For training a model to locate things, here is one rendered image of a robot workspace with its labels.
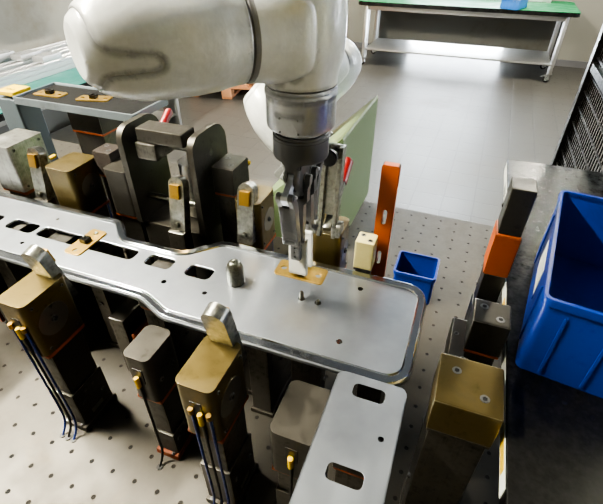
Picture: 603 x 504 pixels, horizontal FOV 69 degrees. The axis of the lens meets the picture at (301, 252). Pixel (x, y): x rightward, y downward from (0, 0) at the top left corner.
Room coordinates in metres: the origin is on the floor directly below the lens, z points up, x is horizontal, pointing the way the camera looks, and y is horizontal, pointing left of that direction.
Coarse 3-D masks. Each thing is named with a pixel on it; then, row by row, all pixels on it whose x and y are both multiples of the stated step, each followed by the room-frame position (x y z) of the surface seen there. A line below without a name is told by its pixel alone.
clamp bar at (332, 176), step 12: (336, 144) 0.70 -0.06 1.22; (336, 156) 0.67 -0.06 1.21; (324, 168) 0.69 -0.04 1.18; (336, 168) 0.70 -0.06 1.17; (324, 180) 0.69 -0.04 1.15; (336, 180) 0.68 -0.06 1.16; (324, 192) 0.69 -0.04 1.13; (336, 192) 0.68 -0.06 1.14; (324, 204) 0.69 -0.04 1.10; (336, 204) 0.67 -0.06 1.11; (324, 216) 0.70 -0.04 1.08; (336, 216) 0.67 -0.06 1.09
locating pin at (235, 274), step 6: (228, 264) 0.59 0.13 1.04; (234, 264) 0.59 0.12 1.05; (240, 264) 0.59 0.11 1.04; (228, 270) 0.58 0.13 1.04; (234, 270) 0.58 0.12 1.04; (240, 270) 0.59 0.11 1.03; (228, 276) 0.58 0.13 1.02; (234, 276) 0.58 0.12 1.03; (240, 276) 0.58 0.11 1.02; (228, 282) 0.59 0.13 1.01; (234, 282) 0.58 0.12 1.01; (240, 282) 0.58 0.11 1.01
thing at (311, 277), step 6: (282, 264) 0.57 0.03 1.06; (288, 264) 0.57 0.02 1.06; (276, 270) 0.55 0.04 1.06; (282, 270) 0.55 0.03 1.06; (288, 270) 0.55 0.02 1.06; (312, 270) 0.55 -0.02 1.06; (318, 270) 0.55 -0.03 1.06; (324, 270) 0.55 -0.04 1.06; (288, 276) 0.54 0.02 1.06; (294, 276) 0.54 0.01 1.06; (300, 276) 0.54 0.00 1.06; (306, 276) 0.54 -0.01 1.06; (312, 276) 0.54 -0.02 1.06; (324, 276) 0.54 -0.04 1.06; (312, 282) 0.52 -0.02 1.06; (318, 282) 0.52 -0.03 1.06
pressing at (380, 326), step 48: (0, 192) 0.91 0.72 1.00; (0, 240) 0.72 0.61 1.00; (48, 240) 0.72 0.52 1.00; (144, 288) 0.58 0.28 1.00; (192, 288) 0.58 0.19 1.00; (240, 288) 0.58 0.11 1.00; (288, 288) 0.58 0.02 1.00; (336, 288) 0.58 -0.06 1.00; (384, 288) 0.58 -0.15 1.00; (240, 336) 0.47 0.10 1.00; (288, 336) 0.47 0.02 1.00; (336, 336) 0.47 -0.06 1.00; (384, 336) 0.47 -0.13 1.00
